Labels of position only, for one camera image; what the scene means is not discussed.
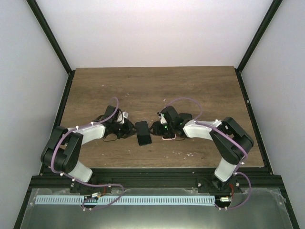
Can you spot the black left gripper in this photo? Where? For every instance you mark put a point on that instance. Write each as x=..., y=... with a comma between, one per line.
x=128, y=131

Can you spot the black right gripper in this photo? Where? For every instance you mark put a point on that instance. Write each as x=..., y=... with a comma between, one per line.
x=157, y=130

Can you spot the pink phone case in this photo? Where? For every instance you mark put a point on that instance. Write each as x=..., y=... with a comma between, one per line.
x=169, y=137

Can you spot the black phone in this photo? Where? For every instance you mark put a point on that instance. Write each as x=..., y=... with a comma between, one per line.
x=143, y=133

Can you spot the black phone case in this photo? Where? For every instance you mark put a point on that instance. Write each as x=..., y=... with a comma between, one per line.
x=186, y=116

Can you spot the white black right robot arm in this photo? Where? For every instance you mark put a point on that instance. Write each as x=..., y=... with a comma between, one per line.
x=230, y=139

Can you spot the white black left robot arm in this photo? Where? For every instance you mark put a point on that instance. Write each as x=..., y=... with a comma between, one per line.
x=62, y=150

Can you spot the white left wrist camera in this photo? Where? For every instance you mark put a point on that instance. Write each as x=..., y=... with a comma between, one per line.
x=123, y=116

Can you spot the black aluminium frame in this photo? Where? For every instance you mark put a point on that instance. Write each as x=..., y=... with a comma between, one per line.
x=170, y=177

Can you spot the light blue slotted cable duct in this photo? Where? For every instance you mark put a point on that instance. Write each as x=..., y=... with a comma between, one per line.
x=126, y=200

